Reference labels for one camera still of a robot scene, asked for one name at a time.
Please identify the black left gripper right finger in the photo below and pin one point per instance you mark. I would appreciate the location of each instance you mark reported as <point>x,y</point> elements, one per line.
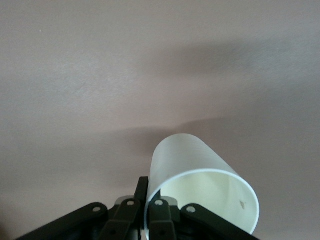
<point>162,220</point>

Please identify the brown table cover mat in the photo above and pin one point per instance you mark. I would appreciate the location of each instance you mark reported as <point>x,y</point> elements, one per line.
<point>100,75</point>

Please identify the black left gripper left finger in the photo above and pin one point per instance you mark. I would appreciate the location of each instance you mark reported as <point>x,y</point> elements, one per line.
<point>125,217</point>

